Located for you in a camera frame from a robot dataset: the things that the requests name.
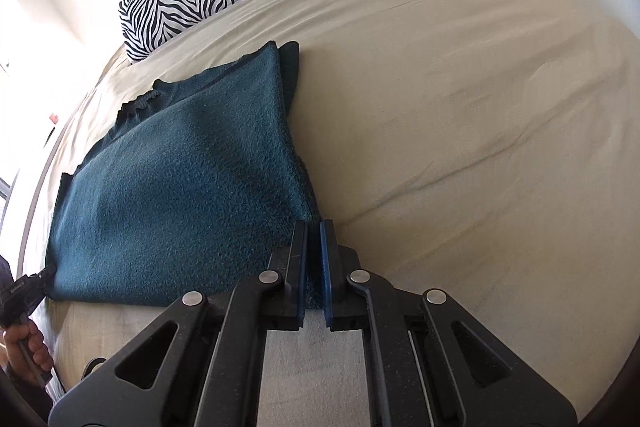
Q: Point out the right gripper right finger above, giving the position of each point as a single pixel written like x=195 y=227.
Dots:
x=341 y=303

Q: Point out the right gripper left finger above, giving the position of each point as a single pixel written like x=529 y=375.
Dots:
x=286 y=304

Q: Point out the dark teal fleece garment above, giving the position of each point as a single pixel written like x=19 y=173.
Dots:
x=192 y=189

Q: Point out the person's left hand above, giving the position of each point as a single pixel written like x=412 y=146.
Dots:
x=28 y=355

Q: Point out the beige bed sheet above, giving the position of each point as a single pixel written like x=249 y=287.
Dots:
x=486 y=147

